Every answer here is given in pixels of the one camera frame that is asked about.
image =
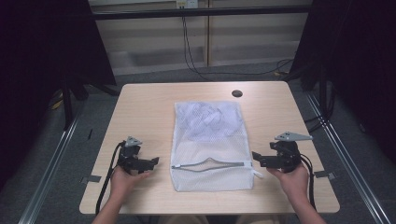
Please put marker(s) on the metal floor rail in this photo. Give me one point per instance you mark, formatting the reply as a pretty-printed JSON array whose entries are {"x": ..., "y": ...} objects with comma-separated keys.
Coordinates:
[
  {"x": 348, "y": 161},
  {"x": 49, "y": 174}
]

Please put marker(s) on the person's legs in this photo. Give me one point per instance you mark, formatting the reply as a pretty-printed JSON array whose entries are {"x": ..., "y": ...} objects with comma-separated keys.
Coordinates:
[{"x": 186, "y": 220}]

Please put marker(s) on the grey tape strip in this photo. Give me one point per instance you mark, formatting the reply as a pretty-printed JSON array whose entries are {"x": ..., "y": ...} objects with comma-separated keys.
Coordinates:
[
  {"x": 323, "y": 174},
  {"x": 91, "y": 179}
]

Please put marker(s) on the white mesh laundry bag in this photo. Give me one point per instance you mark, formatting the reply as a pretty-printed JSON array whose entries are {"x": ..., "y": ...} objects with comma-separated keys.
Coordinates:
[{"x": 214, "y": 149}]

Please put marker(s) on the black metal stand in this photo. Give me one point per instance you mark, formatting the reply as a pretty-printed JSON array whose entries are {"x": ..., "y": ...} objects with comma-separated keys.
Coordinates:
[
  {"x": 323, "y": 96},
  {"x": 67, "y": 105}
]

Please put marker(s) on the black curtain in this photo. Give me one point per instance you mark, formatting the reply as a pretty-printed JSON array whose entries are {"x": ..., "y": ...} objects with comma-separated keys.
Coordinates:
[
  {"x": 37, "y": 62},
  {"x": 358, "y": 62}
]

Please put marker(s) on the white garment in bag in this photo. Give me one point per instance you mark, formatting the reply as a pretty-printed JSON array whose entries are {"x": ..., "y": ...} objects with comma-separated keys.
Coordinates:
[{"x": 208, "y": 119}]

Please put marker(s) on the person's left hand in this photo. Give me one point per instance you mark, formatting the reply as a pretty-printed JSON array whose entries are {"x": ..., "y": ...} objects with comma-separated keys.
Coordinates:
[{"x": 123, "y": 183}]

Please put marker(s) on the black horizontal bar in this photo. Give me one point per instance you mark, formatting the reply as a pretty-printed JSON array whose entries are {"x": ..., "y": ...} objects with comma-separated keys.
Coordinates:
[{"x": 199, "y": 13}]

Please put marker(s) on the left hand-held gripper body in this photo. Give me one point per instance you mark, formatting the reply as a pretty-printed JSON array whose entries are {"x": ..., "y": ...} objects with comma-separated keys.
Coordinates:
[{"x": 129, "y": 155}]

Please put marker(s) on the person's right hand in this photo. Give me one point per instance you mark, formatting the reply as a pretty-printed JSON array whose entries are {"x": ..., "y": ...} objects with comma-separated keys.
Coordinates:
[{"x": 294, "y": 183}]

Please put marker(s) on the black tape piece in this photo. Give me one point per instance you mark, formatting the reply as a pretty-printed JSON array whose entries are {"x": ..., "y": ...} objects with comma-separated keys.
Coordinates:
[{"x": 90, "y": 134}]

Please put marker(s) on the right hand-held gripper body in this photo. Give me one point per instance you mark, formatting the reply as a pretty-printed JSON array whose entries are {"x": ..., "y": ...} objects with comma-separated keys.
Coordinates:
[{"x": 288, "y": 155}]

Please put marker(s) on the wall power outlet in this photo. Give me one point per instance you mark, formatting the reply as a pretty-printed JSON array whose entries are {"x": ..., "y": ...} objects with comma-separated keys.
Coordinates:
[{"x": 186, "y": 3}]

